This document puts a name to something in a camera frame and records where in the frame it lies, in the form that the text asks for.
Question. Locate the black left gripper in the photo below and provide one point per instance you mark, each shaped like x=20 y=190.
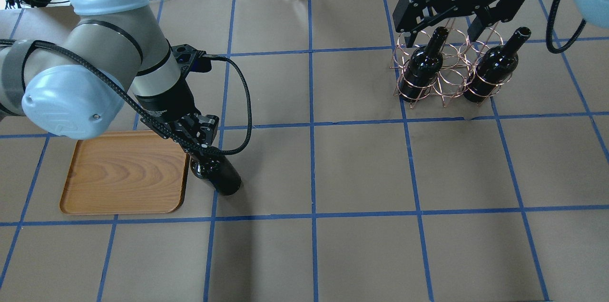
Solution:
x=165 y=103

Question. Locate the dark glass wine bottle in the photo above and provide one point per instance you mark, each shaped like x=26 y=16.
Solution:
x=218 y=171

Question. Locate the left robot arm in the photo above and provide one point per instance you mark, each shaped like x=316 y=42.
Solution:
x=115 y=55

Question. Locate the dark wine bottle in rack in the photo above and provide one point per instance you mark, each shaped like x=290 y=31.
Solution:
x=423 y=68

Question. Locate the wooden tray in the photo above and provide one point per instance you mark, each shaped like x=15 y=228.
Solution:
x=127 y=172

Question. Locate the brown paper table cover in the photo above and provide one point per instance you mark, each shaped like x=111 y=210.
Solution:
x=348 y=195

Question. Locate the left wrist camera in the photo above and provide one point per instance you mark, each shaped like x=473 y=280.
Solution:
x=190 y=60

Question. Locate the copper wire wine rack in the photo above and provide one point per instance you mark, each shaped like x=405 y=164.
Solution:
x=460 y=58

